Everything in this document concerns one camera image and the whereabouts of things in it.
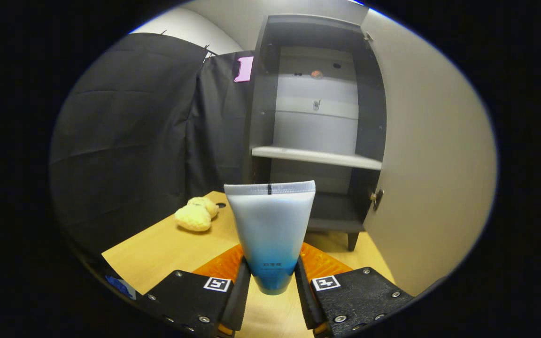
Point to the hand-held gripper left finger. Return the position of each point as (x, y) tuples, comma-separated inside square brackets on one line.
[(238, 300)]

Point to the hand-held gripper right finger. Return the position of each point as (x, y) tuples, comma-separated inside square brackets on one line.
[(307, 300)]

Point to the blue and white tube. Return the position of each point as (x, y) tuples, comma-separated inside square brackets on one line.
[(270, 225)]

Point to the beige cabinet door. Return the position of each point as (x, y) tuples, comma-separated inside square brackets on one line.
[(430, 164)]

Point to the yellow plush toy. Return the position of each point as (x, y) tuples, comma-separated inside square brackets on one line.
[(194, 218)]

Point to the blue patterned sheet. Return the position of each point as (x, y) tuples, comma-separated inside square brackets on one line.
[(121, 286)]

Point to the metal door hinge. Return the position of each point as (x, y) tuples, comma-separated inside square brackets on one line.
[(376, 199), (368, 36)]

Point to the light grey cabinet shelf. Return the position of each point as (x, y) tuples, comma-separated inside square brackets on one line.
[(317, 157)]

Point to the dark grey cabinet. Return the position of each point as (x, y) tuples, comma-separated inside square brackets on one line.
[(263, 117)]

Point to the black backdrop cloth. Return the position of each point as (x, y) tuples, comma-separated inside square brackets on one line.
[(125, 141)]

